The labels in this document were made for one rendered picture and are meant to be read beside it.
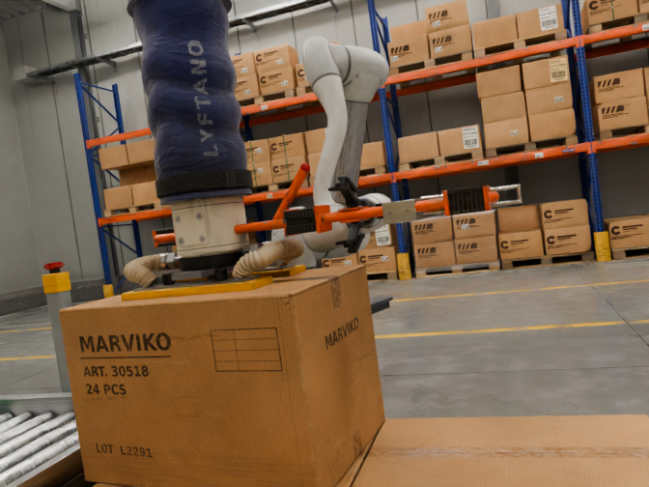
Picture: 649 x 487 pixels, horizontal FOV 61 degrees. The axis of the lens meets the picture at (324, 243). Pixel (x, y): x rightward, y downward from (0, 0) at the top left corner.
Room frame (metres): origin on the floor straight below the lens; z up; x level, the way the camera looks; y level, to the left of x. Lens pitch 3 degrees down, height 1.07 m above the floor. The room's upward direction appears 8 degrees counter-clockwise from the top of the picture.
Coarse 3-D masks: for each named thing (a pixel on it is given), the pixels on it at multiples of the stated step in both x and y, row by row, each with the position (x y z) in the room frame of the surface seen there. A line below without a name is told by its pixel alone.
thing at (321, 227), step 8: (312, 208) 1.18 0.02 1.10; (320, 208) 1.20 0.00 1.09; (328, 208) 1.25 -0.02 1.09; (288, 216) 1.20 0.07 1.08; (296, 216) 1.19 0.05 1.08; (304, 216) 1.18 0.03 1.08; (312, 216) 1.18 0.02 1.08; (288, 224) 1.20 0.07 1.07; (296, 224) 1.20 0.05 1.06; (304, 224) 1.18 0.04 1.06; (312, 224) 1.18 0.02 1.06; (320, 224) 1.19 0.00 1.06; (328, 224) 1.23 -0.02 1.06; (288, 232) 1.20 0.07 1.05; (296, 232) 1.19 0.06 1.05; (304, 232) 1.18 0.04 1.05; (320, 232) 1.18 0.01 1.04
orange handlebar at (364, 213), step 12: (492, 192) 1.07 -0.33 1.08; (420, 204) 1.11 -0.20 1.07; (432, 204) 1.10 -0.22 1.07; (324, 216) 1.19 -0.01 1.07; (336, 216) 1.17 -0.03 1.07; (348, 216) 1.17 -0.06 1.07; (360, 216) 1.16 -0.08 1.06; (372, 216) 1.15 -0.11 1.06; (240, 228) 1.26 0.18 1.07; (252, 228) 1.25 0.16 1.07; (264, 228) 1.24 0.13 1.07; (276, 228) 1.23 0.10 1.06; (156, 240) 1.34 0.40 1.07; (168, 240) 1.33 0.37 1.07
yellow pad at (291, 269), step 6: (294, 264) 1.39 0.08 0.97; (258, 270) 1.35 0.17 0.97; (264, 270) 1.35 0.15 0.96; (270, 270) 1.34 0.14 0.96; (276, 270) 1.33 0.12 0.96; (282, 270) 1.32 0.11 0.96; (288, 270) 1.31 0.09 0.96; (294, 270) 1.33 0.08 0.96; (300, 270) 1.36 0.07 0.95; (276, 276) 1.32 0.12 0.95; (282, 276) 1.31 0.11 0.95
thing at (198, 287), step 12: (168, 276) 1.25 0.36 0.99; (216, 276) 1.20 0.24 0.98; (252, 276) 1.19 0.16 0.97; (264, 276) 1.21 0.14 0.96; (144, 288) 1.25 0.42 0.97; (156, 288) 1.23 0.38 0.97; (168, 288) 1.22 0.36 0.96; (180, 288) 1.20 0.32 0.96; (192, 288) 1.18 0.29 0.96; (204, 288) 1.17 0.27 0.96; (216, 288) 1.16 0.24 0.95; (228, 288) 1.15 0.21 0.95; (240, 288) 1.14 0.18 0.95; (252, 288) 1.13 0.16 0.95; (132, 300) 1.24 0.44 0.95
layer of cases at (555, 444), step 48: (384, 432) 1.30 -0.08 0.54; (432, 432) 1.26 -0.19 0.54; (480, 432) 1.23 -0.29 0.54; (528, 432) 1.20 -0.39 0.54; (576, 432) 1.16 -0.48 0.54; (624, 432) 1.13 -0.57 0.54; (384, 480) 1.06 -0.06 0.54; (432, 480) 1.04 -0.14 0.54; (480, 480) 1.02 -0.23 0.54; (528, 480) 0.99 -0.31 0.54; (576, 480) 0.97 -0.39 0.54; (624, 480) 0.95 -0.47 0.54
